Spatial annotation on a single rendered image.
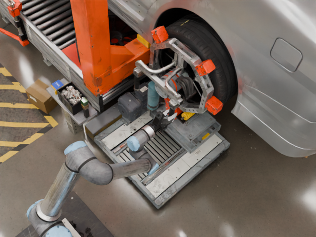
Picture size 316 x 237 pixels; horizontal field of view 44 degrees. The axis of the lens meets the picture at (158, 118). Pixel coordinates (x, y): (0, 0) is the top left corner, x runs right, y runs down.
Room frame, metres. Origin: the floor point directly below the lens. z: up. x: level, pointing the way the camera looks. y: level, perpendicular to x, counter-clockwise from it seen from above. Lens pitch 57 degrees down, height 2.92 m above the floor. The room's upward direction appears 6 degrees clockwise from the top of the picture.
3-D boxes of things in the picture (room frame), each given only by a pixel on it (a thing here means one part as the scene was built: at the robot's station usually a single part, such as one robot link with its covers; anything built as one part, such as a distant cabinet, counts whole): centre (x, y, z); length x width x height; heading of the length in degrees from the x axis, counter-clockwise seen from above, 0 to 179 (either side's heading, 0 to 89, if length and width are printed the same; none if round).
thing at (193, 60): (1.70, -0.12, 0.85); 0.54 x 0.07 x 0.54; 48
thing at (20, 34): (2.57, 1.36, 0.30); 0.09 x 0.05 x 0.50; 48
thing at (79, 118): (1.69, 0.68, 0.44); 0.43 x 0.17 x 0.03; 48
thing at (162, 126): (1.32, 0.00, 0.80); 0.12 x 0.08 x 0.09; 138
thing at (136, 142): (1.20, 0.11, 0.81); 0.12 x 0.09 x 0.10; 138
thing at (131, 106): (1.88, 0.14, 0.26); 0.42 x 0.18 x 0.35; 138
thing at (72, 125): (1.71, 0.70, 0.21); 0.10 x 0.10 x 0.42; 48
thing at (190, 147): (1.83, -0.23, 0.13); 0.50 x 0.36 x 0.10; 48
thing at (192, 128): (1.83, -0.23, 0.32); 0.40 x 0.30 x 0.28; 48
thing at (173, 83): (1.65, -0.07, 0.85); 0.21 x 0.14 x 0.14; 138
